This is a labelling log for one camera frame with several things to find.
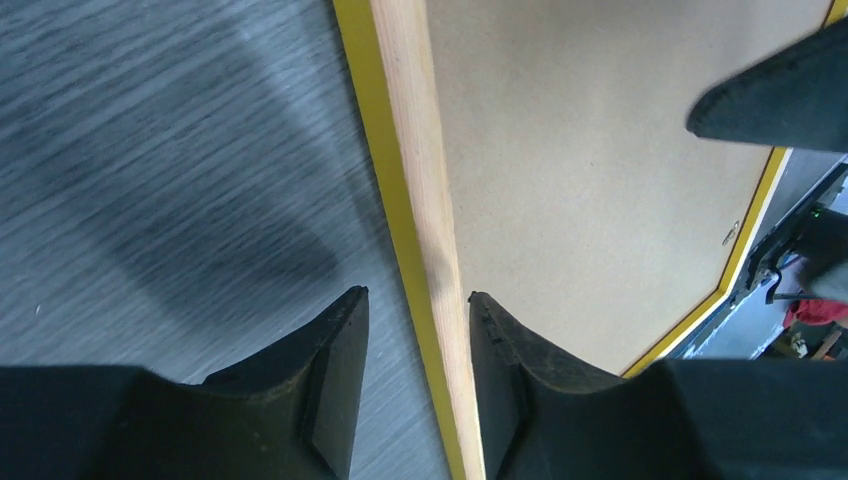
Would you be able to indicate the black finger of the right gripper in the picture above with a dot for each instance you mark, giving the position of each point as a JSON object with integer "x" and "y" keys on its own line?
{"x": 795, "y": 98}

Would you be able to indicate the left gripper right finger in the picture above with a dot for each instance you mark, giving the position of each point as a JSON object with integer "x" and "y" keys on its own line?
{"x": 547, "y": 414}

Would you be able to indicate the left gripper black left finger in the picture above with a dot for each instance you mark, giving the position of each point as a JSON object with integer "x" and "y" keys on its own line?
{"x": 288, "y": 411}

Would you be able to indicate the brown backing board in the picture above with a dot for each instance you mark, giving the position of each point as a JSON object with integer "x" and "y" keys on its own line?
{"x": 581, "y": 202}

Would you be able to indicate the yellow wooden picture frame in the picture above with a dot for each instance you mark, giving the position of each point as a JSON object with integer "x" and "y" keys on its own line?
{"x": 757, "y": 419}

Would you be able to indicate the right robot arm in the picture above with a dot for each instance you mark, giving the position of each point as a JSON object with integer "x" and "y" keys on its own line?
{"x": 795, "y": 98}

